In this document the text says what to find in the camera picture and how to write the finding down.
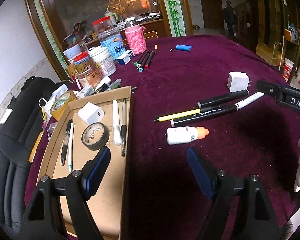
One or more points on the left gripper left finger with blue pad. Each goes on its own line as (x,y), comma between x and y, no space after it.
(43,218)

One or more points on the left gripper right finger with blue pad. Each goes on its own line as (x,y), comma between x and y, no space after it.
(255,217)

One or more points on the thin white pen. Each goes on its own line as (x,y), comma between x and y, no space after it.
(70,147)

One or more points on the black ballpoint pen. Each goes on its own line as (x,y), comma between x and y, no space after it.
(65,143)

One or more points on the white bottle orange cap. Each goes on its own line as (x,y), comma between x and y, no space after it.
(183,135)

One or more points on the black tape roll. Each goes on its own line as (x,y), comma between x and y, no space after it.
(95,136)

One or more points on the white stick pen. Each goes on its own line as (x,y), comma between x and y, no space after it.
(116,124)

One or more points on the white plug charger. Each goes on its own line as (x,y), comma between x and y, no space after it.
(237,81)

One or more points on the black white tip marker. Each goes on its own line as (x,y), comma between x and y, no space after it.
(215,112)

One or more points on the thin clear ballpoint pen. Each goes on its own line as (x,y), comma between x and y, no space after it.
(123,128)

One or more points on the white cube charger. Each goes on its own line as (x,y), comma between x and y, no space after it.
(91,113)

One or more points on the black marker pen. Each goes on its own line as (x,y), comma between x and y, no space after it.
(218,100)

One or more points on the red white bucket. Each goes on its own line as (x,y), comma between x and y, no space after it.
(287,68)

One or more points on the cardboard tray box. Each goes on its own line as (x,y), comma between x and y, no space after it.
(106,205)

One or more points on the yellow packing tape roll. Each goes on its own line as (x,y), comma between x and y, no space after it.
(61,103)

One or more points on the black leather sofa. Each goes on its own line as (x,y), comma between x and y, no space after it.
(17,138)

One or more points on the red cap brown bottle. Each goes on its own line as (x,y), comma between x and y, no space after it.
(87,71)

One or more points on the blue battery pack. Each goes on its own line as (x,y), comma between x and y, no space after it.
(182,47)

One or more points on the bundle of black markers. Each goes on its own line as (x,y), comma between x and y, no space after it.
(145,60)

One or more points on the blue white small box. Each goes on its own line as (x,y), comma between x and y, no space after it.
(126,57)

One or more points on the white supplement jar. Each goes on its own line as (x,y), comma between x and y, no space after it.
(102,57)

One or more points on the yellow tip black pen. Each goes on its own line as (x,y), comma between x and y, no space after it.
(155,49)

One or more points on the blue label plastic jar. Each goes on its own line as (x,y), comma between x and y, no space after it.
(112,40)

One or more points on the pink knitted thermos bottle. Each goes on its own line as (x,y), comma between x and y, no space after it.
(134,35)

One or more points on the red lid clear jar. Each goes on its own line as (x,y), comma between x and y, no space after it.
(102,25)

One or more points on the white tumbler with straw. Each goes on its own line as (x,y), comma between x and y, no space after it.
(113,16)

